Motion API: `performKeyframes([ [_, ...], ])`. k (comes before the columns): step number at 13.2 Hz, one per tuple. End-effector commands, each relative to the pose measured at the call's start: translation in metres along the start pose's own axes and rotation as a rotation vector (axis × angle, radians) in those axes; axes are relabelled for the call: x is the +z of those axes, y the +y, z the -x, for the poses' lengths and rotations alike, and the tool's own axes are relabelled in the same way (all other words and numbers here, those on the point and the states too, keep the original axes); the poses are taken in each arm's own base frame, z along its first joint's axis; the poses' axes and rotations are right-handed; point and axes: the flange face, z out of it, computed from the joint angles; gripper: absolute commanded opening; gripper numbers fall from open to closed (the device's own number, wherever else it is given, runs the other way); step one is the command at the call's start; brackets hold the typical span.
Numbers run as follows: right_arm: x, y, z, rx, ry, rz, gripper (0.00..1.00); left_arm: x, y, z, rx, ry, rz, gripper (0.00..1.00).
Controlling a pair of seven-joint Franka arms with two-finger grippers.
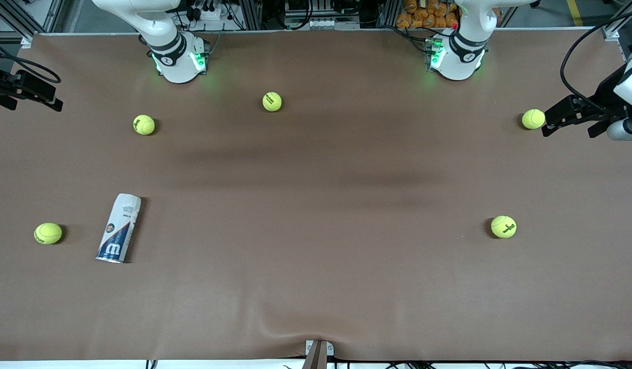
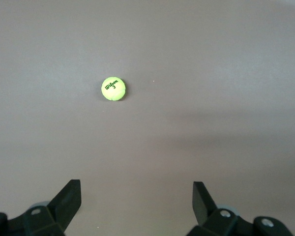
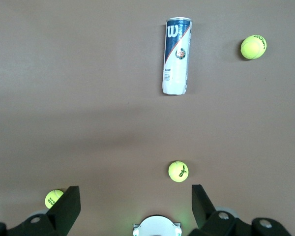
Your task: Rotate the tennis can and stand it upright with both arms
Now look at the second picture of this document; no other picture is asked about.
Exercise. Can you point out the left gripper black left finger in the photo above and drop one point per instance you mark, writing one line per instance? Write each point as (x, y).
(61, 209)

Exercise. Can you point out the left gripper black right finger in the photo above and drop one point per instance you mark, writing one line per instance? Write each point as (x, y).
(204, 209)

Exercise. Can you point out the yellow tennis ball Wilson print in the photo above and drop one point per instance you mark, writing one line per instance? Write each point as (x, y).
(113, 88)

